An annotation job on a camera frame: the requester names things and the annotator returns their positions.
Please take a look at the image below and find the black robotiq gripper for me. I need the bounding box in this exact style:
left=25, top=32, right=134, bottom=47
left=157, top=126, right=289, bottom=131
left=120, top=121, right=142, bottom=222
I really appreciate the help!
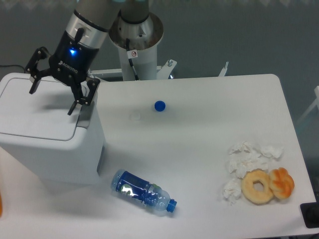
left=25, top=29, right=101, bottom=116

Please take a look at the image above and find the white trash can lid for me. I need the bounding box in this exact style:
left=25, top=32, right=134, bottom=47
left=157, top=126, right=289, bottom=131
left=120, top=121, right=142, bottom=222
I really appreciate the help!
left=0, top=76, right=80, bottom=141

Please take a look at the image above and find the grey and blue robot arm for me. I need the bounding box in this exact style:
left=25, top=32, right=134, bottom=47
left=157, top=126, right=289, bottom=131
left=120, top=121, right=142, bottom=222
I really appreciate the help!
left=25, top=0, right=163, bottom=108

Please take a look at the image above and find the white trash can body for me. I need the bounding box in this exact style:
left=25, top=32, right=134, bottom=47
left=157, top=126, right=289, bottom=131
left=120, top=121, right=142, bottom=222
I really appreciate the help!
left=0, top=72, right=105, bottom=185

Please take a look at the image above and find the blue bottle cap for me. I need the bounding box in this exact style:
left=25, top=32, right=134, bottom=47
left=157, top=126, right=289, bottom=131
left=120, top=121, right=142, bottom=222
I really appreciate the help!
left=154, top=101, right=166, bottom=112

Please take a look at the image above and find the blue labelled plastic bottle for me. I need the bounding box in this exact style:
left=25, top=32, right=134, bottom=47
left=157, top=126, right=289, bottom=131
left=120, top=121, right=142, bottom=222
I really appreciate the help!
left=110, top=169, right=177, bottom=216

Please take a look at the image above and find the orange object at left edge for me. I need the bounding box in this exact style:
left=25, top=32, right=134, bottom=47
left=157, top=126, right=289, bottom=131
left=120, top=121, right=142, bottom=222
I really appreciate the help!
left=0, top=192, right=3, bottom=217

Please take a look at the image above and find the large crumpled white tissue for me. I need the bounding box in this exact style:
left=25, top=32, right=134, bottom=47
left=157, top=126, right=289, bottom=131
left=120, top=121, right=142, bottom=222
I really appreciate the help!
left=226, top=141, right=284, bottom=179

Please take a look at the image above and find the small crumpled white tissue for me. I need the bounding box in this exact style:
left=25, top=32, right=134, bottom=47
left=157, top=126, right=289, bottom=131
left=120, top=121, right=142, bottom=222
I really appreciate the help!
left=222, top=178, right=242, bottom=205

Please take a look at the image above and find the orange twisted pastry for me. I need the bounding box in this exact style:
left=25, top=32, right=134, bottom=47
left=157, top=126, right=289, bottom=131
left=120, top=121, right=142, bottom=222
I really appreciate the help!
left=269, top=167, right=295, bottom=200

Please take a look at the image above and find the white furniture at right edge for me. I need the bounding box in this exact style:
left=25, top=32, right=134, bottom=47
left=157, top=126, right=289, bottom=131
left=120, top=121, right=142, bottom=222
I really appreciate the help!
left=295, top=86, right=319, bottom=133

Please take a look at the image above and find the black device at edge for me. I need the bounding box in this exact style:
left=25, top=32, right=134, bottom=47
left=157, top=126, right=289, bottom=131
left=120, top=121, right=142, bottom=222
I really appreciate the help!
left=300, top=202, right=319, bottom=229

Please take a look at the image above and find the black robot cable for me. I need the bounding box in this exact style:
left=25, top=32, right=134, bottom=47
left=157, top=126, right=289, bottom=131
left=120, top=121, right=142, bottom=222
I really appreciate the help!
left=126, top=37, right=140, bottom=81

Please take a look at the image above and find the black floor cable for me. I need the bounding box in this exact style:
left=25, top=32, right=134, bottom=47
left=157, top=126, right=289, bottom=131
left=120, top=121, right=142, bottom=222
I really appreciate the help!
left=0, top=64, right=27, bottom=73

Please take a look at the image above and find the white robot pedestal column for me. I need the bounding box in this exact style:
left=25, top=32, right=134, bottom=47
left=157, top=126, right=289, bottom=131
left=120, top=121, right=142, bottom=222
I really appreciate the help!
left=109, top=13, right=163, bottom=81

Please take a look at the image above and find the white metal base frame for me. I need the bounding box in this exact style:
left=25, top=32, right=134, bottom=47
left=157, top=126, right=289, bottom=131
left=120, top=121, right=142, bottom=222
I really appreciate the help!
left=86, top=59, right=230, bottom=82

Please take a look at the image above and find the plain ring donut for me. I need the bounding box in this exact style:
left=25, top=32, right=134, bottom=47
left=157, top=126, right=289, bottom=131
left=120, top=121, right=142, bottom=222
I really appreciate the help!
left=241, top=170, right=274, bottom=205

